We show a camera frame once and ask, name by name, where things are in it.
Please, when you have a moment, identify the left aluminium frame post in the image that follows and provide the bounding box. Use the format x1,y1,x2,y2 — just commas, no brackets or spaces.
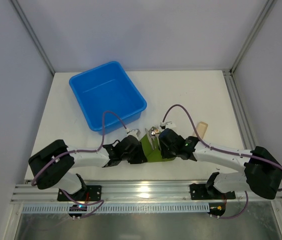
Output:
9,0,56,76

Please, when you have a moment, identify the right aluminium frame post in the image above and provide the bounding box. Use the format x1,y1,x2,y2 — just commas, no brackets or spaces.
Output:
229,0,277,75

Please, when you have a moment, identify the green paper napkin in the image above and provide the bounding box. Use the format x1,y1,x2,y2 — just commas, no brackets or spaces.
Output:
140,134,176,163

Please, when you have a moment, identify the silver fork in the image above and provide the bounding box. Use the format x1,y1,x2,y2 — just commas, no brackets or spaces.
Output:
153,126,160,149

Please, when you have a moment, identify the aluminium front rail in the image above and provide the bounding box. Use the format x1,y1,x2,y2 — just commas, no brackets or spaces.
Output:
9,180,282,205

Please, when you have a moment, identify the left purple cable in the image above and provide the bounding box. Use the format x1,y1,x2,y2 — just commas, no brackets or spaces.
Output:
30,110,132,218

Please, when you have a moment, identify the silver spoon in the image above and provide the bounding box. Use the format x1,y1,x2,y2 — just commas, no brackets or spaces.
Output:
149,126,157,149

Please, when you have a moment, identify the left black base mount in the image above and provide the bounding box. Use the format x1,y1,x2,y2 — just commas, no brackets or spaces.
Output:
68,185,102,203

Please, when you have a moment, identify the right aluminium side rail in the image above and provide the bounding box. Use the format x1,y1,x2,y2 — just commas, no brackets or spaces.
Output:
222,69,259,150

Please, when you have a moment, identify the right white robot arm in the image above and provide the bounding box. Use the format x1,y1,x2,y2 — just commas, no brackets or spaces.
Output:
158,128,282,200

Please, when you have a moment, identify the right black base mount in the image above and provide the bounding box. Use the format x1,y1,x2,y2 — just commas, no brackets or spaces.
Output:
189,183,236,200

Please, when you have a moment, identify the aluminium frame post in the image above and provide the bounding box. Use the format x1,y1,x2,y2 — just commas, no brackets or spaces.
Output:
9,0,56,76
229,0,277,75

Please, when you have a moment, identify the silver table knife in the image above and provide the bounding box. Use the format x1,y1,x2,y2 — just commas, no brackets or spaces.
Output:
145,128,155,150

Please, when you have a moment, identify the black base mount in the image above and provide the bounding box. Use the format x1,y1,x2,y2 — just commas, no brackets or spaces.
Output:
189,183,236,200
68,185,102,203

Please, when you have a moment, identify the white slotted cable duct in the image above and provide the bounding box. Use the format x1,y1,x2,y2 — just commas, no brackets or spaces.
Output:
21,202,210,214

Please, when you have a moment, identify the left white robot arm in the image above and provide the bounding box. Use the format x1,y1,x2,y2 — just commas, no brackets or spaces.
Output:
28,135,148,201

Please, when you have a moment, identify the blue plastic bin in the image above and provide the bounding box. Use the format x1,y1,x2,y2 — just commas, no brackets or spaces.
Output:
69,61,147,135

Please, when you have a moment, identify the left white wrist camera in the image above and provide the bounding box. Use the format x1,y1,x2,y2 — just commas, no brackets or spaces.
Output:
125,128,141,139

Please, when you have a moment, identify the beige cutlery tray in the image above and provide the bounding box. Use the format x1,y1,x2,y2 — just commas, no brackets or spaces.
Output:
192,121,208,139

